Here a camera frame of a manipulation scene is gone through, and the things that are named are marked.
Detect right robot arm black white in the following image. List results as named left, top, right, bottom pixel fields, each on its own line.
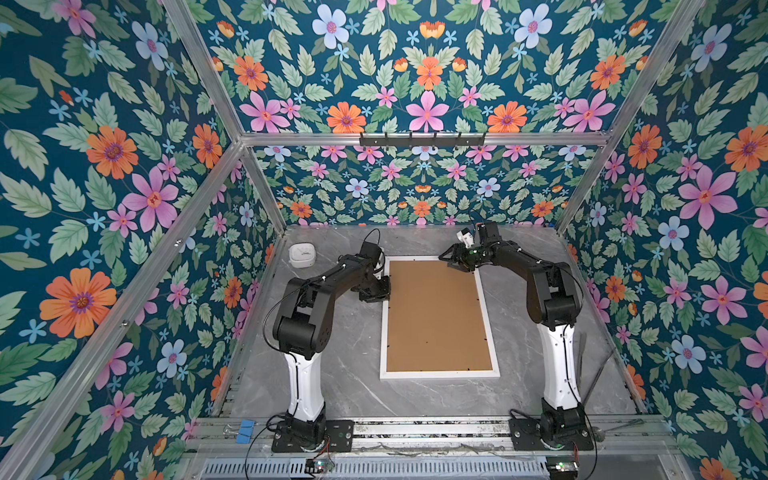
left=438, top=239, right=589, bottom=447

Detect brown cardboard backing board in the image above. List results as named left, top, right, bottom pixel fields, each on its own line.
left=385, top=260, right=494, bottom=373

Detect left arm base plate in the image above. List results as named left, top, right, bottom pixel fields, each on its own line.
left=271, top=419, right=355, bottom=453

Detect blue binder clip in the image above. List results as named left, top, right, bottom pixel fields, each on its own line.
left=236, top=420, right=256, bottom=445

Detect black hook rail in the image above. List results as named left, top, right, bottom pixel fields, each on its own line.
left=358, top=132, right=486, bottom=149

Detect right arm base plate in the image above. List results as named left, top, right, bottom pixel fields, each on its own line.
left=508, top=418, right=595, bottom=451

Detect white picture frame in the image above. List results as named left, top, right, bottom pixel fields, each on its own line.
left=379, top=255, right=502, bottom=380

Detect white round device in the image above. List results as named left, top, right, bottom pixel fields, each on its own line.
left=288, top=242, right=317, bottom=269

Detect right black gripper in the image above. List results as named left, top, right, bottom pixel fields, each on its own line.
left=440, top=243, right=488, bottom=270

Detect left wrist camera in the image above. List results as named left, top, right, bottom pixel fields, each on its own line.
left=359, top=241, right=385, bottom=271

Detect white cable duct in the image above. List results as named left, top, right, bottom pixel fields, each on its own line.
left=200, top=457, right=549, bottom=479

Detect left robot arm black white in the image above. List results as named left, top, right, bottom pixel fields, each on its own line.
left=272, top=249, right=391, bottom=445

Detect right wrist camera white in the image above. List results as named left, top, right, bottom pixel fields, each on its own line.
left=456, top=228, right=475, bottom=248

